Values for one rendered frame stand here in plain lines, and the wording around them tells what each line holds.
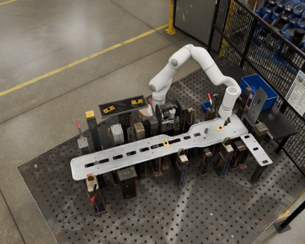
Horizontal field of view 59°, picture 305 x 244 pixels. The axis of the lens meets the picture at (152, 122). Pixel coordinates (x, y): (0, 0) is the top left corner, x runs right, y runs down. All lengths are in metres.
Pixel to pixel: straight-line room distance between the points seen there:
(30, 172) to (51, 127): 1.31
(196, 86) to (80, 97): 1.73
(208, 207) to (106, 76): 2.73
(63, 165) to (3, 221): 1.02
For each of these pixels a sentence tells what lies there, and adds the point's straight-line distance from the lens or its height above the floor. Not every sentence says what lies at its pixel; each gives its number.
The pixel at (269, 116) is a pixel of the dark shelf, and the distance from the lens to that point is 2.38.
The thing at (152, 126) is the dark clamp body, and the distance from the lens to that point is 2.08.
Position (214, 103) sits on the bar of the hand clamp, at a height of 1.13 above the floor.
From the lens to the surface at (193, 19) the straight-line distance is 4.66.
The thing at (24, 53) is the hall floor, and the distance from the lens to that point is 5.08.
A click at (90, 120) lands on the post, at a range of 2.07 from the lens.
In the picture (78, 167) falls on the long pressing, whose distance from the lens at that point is 1.98.
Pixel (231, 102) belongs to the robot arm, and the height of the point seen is 1.33.
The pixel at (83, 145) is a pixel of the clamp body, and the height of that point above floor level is 1.06.
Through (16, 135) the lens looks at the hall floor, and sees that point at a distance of 3.74.
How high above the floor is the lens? 2.64
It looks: 49 degrees down
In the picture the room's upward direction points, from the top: 1 degrees clockwise
